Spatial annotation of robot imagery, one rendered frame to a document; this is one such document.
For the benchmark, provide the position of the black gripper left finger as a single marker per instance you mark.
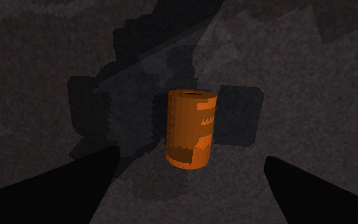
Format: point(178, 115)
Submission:
point(69, 194)

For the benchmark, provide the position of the orange cylinder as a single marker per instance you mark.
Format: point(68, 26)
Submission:
point(190, 121)

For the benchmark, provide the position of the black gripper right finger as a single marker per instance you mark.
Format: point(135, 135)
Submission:
point(307, 199)

